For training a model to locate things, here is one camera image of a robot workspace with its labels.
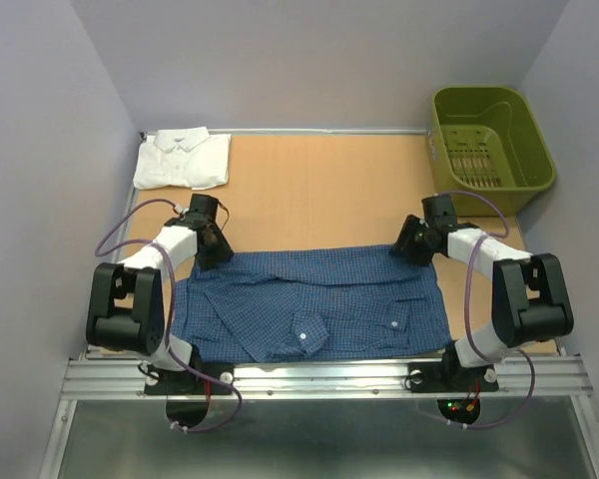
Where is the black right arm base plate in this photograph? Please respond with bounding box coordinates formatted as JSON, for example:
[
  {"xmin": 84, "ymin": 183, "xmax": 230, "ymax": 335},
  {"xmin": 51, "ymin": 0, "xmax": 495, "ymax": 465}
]
[{"xmin": 404, "ymin": 361, "xmax": 499, "ymax": 393}]

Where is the green plastic basket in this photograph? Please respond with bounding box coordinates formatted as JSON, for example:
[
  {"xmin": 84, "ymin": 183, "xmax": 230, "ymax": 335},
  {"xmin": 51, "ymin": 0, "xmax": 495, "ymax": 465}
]
[{"xmin": 427, "ymin": 86, "xmax": 556, "ymax": 217}]

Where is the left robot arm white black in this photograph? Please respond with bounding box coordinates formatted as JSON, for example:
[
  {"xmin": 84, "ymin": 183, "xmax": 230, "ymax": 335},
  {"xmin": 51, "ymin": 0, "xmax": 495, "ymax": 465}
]
[{"xmin": 86, "ymin": 194, "xmax": 234, "ymax": 393}]

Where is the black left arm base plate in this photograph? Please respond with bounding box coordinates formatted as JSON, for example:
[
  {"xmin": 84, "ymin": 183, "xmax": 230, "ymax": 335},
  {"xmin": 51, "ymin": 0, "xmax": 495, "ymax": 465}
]
[{"xmin": 144, "ymin": 363, "xmax": 235, "ymax": 396}]

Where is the aluminium mounting rail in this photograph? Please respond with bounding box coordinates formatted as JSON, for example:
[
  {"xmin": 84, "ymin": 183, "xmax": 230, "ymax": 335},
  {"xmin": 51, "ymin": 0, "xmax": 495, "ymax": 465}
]
[{"xmin": 61, "ymin": 356, "xmax": 593, "ymax": 401}]

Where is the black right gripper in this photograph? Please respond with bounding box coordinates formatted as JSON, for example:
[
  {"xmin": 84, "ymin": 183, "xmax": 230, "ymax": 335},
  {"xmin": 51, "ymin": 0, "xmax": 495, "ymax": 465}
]
[{"xmin": 388, "ymin": 214, "xmax": 434, "ymax": 266}]

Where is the blue checkered long sleeve shirt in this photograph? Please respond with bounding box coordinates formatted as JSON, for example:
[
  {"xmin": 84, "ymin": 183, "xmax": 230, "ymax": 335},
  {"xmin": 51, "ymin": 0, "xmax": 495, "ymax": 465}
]
[{"xmin": 173, "ymin": 244, "xmax": 451, "ymax": 364}]

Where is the folded white shirt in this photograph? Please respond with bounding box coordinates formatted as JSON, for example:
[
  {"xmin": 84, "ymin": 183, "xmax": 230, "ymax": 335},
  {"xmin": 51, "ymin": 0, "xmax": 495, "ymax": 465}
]
[{"xmin": 133, "ymin": 127, "xmax": 232, "ymax": 191}]

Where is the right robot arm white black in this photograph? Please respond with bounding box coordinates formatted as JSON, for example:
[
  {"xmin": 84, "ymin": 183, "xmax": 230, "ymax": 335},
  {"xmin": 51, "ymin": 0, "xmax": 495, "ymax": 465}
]
[{"xmin": 390, "ymin": 193, "xmax": 574, "ymax": 393}]

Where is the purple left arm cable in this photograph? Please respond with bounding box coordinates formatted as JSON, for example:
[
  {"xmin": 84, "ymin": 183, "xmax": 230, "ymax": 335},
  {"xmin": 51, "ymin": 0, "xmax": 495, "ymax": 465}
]
[{"xmin": 94, "ymin": 198, "xmax": 244, "ymax": 434}]

